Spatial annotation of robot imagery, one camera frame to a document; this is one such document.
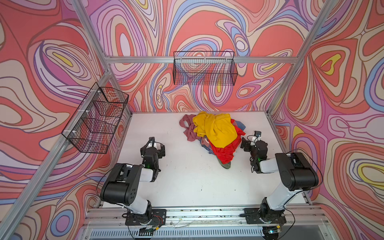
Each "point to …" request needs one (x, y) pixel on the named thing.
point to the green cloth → (226, 166)
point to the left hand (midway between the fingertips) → (154, 144)
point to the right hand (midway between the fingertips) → (250, 140)
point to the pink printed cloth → (205, 141)
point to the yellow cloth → (217, 128)
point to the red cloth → (225, 154)
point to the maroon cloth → (189, 131)
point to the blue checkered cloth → (240, 125)
